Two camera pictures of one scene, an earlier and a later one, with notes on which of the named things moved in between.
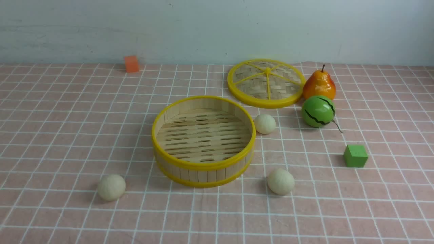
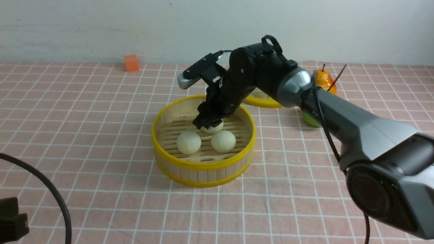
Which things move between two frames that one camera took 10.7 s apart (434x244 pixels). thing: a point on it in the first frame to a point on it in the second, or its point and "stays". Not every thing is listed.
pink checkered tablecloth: (63, 127) stays
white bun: (280, 181) to (223, 141)
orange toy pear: (318, 82) stays
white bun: (112, 187) to (189, 143)
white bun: (264, 123) to (212, 129)
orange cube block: (131, 63) stays
